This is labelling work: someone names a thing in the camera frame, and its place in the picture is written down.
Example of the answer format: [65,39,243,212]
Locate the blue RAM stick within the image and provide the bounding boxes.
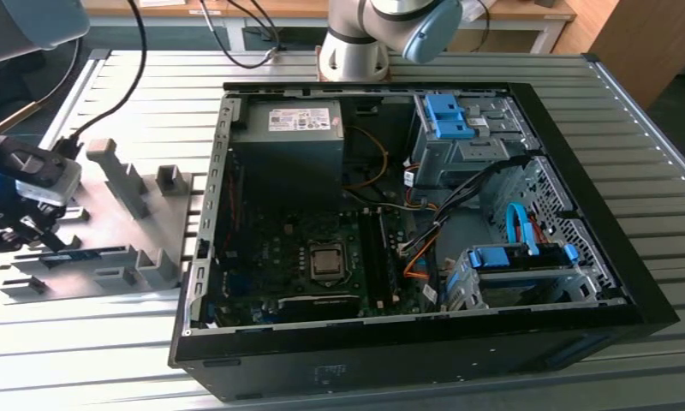
[37,251,103,263]

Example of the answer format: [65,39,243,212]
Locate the grey parts rack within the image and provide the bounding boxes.
[0,137,208,306]

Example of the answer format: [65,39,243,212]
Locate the green motherboard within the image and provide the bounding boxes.
[213,205,435,326]

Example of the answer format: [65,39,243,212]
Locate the grey power supply unit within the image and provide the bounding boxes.
[231,98,347,206]

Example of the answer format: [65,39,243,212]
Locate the CPU socket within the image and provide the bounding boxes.
[305,241,353,283]

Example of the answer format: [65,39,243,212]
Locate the metal socket cover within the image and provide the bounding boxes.
[307,241,352,283]

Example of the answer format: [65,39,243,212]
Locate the silver CPU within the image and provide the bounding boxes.
[311,248,347,276]

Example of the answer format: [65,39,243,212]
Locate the black graphics card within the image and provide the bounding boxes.
[276,293,361,322]

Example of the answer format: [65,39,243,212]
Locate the black open PC case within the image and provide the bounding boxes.
[168,80,680,402]

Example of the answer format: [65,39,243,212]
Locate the blue drive bay latch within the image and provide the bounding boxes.
[425,93,475,140]

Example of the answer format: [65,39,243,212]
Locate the metal drive cage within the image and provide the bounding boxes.
[411,92,544,189]

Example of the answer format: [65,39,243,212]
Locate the metal disk bay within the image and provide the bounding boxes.
[440,244,610,313]

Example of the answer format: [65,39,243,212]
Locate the blue disk carrier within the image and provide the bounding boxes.
[467,243,578,271]

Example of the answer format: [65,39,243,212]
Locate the wooden desk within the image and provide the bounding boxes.
[84,0,578,55]

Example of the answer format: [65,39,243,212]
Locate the wooden cabinet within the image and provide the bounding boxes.
[564,0,685,110]

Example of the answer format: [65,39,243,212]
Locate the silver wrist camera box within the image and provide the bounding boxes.
[15,149,84,207]

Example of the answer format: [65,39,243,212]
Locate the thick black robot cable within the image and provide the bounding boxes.
[53,0,149,151]

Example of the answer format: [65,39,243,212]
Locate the black cable silver connector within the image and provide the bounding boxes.
[199,0,284,70]

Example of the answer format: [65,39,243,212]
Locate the yellow black power wire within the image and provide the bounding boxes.
[345,126,389,189]

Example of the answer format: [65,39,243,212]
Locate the black white wire bundle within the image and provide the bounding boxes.
[397,213,444,258]

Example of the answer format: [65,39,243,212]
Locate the orange yellow power wires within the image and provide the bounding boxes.
[403,237,439,279]

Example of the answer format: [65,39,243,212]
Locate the coloured drive power wires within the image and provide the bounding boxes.
[403,160,440,211]

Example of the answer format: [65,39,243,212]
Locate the thick black wire bundle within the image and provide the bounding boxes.
[431,154,532,228]

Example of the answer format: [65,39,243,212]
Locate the blue SATA wire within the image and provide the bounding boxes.
[507,201,542,257]

